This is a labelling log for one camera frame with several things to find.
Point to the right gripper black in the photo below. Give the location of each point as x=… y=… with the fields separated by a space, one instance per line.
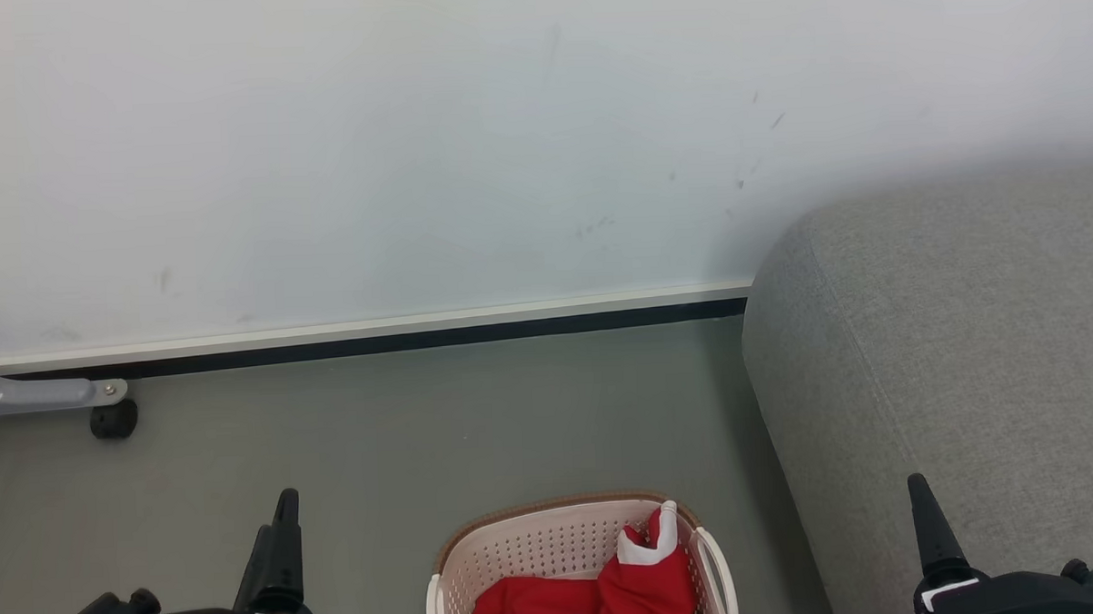
x=1029 y=597

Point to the red garment with striped trim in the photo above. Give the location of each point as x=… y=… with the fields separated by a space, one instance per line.
x=530 y=606

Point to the red garment with white cuff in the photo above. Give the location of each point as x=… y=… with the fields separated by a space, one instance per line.
x=651 y=580

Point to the grey fabric sofa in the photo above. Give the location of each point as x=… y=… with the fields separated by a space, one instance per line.
x=965 y=329

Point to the black caster wheel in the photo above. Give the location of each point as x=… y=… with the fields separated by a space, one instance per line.
x=114 y=420

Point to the white and black baseboard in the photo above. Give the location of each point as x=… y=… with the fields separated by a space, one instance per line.
x=375 y=336

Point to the cream perforated laundry basket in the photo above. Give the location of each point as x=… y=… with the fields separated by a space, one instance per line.
x=537 y=545

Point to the grey metal stand leg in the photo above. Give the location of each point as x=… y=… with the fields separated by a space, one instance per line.
x=31 y=396

